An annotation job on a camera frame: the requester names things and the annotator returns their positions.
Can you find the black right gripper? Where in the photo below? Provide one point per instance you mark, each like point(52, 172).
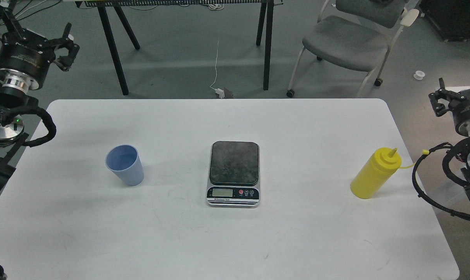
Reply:
point(443, 101)

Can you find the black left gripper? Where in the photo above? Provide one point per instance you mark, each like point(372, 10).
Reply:
point(25, 59)

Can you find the yellow squeeze bottle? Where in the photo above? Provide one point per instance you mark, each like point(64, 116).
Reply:
point(382, 164)

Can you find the blue ribbed plastic cup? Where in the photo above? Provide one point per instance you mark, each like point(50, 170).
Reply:
point(124, 161)

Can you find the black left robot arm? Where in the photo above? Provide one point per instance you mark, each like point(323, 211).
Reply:
point(14, 104)

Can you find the digital kitchen scale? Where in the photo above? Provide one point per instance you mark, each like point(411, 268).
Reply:
point(234, 175)

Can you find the white spool on floor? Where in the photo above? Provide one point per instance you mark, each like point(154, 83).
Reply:
point(419, 75)

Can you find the black equipment box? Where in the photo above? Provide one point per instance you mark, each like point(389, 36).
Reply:
point(450, 18)

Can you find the grey office chair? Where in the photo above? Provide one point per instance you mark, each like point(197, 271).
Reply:
point(352, 45)

